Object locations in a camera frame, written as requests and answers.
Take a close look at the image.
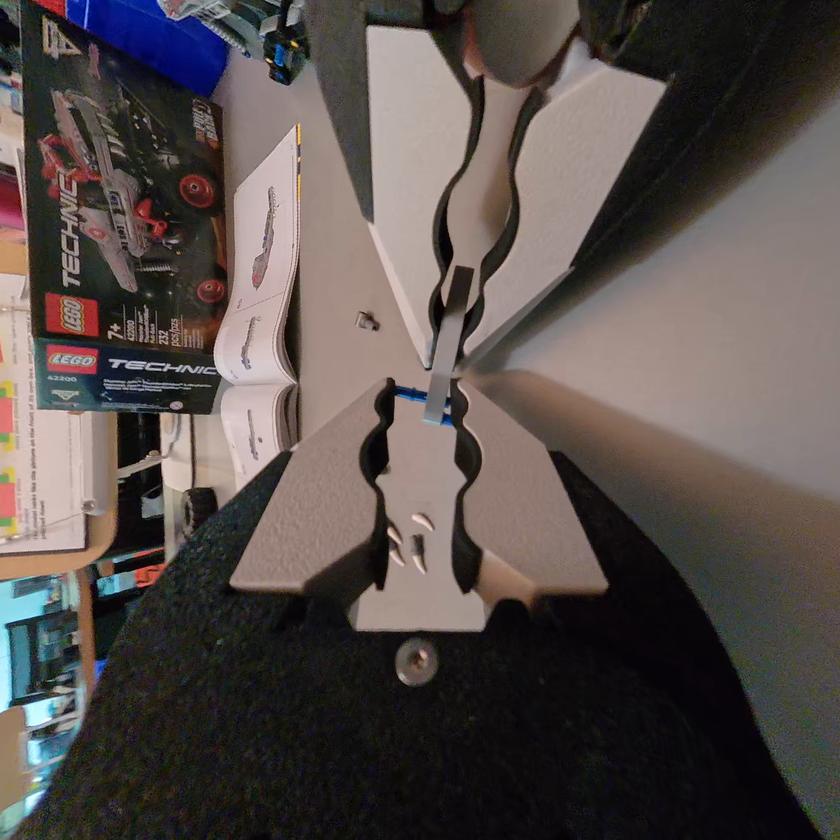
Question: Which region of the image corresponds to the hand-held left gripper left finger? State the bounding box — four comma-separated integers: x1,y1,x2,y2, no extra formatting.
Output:
228,377,398,623

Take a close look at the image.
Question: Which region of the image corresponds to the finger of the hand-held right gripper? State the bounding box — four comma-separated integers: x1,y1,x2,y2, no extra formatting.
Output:
458,61,729,370
305,0,488,365

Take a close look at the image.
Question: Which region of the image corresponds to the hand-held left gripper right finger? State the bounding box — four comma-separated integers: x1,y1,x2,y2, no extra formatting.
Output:
451,379,609,621

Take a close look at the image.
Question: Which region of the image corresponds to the blue toy pin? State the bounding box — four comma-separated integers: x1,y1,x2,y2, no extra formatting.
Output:
392,386,455,429

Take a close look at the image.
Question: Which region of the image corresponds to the grey bent toy beam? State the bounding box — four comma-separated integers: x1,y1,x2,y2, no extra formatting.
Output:
422,266,475,427

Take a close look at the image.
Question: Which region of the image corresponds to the grey desk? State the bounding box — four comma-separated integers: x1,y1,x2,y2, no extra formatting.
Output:
210,0,840,840

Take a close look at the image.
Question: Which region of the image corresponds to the small black toy wheel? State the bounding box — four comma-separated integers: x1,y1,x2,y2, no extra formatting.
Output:
182,487,217,529

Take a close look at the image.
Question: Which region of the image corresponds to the red white toy truck model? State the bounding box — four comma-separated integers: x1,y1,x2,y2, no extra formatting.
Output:
157,0,311,86

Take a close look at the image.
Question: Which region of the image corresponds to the white instruction booklet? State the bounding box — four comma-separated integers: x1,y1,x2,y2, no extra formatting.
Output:
213,123,304,475

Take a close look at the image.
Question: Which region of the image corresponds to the printed paper on clipboard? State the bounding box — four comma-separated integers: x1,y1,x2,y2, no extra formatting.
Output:
0,243,120,581

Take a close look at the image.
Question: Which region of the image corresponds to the printed paper sheet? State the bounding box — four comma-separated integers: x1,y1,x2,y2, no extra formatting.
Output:
0,272,89,555

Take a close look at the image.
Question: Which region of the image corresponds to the blue plastic bin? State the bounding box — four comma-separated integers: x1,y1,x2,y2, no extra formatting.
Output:
66,0,231,99

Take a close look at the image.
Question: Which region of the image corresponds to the black toy set box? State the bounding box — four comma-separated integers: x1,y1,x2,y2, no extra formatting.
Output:
20,0,231,416

